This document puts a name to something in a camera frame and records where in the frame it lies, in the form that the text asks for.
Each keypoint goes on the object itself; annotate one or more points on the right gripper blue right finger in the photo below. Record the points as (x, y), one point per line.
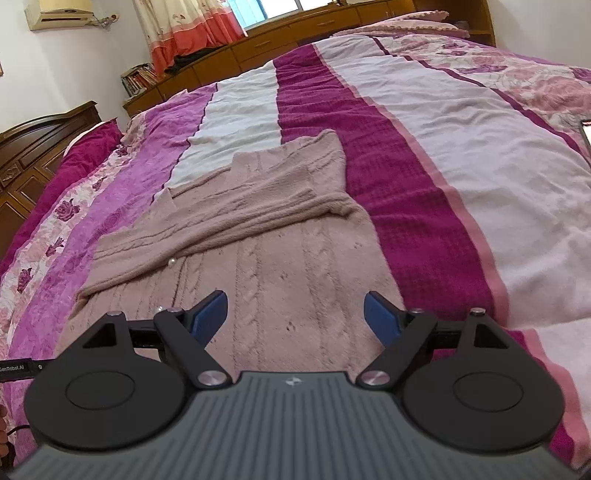
(405, 336)

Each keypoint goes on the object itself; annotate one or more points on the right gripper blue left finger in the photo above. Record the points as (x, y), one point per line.
(186, 333)

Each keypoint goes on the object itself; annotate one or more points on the pink knitted sweater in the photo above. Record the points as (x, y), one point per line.
(276, 231)

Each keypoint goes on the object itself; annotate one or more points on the dark clothes on cabinet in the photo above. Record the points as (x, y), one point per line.
(181, 61)

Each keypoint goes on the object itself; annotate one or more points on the purple pink striped bedspread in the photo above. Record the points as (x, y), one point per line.
(474, 166)

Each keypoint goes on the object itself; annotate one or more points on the magenta pillow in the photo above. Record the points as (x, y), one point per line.
(80, 159)

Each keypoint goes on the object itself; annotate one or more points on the dark wooden headboard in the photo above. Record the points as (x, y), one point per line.
(30, 155)

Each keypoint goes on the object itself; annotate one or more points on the stack of books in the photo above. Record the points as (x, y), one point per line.
(138, 79)

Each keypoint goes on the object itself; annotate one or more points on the floral orange curtain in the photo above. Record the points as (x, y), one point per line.
(179, 28)

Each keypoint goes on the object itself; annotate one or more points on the pink folded blanket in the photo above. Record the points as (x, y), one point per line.
(421, 22)

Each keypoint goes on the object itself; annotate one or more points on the white air conditioner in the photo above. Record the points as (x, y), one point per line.
(57, 14)

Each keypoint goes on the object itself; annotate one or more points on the window with blue frame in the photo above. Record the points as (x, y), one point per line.
(254, 12)

